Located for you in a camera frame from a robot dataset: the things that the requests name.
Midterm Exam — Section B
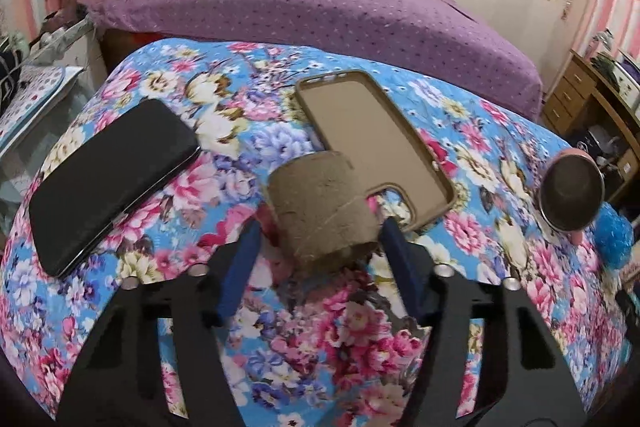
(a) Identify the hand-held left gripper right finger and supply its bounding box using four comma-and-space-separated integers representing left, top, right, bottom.
382, 217, 588, 427

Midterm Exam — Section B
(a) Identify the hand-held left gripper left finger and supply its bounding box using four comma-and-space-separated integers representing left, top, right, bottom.
56, 219, 263, 427

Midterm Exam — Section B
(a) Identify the brown paper roll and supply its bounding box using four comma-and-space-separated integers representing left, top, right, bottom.
266, 150, 381, 269

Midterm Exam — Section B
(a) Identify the floral blanket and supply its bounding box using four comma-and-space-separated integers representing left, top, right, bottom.
0, 38, 631, 427

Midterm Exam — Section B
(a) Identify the brown phone case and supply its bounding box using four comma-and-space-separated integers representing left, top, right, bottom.
293, 69, 457, 235

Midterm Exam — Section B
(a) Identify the black smartphone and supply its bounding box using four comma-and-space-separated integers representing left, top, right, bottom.
29, 98, 202, 279

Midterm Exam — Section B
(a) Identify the pink metal mug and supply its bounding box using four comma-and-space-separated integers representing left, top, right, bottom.
539, 146, 607, 245

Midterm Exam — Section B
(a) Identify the blue mesh sponge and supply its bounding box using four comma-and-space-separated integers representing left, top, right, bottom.
595, 202, 635, 270

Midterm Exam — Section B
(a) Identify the wooden desk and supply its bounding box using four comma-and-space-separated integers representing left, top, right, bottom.
542, 49, 640, 208

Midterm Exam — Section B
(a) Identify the purple bedspread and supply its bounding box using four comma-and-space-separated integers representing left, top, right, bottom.
87, 0, 545, 120

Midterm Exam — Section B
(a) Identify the dotted cushion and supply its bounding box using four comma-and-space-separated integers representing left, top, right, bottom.
0, 64, 86, 152

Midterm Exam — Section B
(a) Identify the white box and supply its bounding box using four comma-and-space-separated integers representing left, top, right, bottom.
617, 49, 640, 108

